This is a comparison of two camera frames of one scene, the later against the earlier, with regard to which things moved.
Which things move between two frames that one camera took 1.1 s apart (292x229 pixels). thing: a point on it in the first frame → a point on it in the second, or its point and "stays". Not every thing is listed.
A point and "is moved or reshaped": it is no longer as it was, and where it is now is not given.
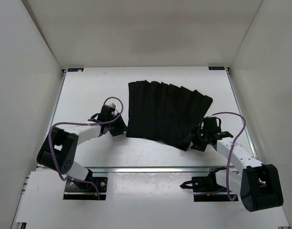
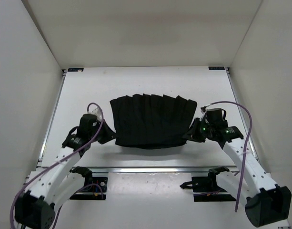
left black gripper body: (112, 123) → (93, 130)
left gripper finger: (118, 127) → (105, 134)
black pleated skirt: (162, 111) is moved or reshaped
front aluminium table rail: (144, 170) stays
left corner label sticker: (75, 69) stays
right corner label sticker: (216, 68) stays
